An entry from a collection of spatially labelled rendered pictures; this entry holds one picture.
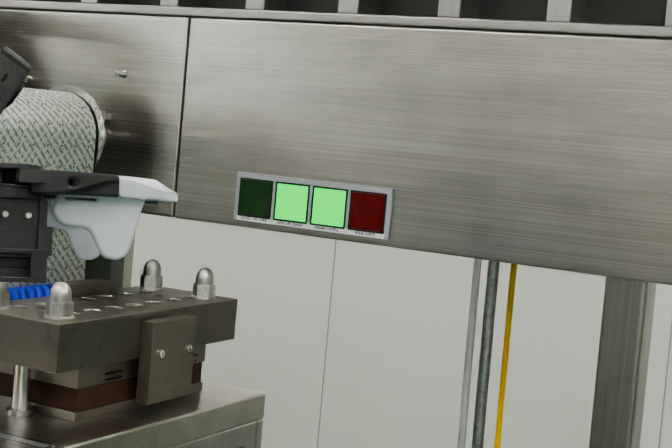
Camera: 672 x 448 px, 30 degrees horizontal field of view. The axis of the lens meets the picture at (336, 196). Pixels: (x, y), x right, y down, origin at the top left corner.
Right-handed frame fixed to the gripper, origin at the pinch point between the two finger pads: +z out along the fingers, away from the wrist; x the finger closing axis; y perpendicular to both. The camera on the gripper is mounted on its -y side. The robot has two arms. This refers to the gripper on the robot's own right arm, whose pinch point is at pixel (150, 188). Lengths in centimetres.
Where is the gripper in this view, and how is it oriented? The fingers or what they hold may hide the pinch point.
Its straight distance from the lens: 94.7
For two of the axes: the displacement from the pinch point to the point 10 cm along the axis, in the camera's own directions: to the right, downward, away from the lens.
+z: 8.7, 0.5, 4.9
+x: 4.9, -0.5, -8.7
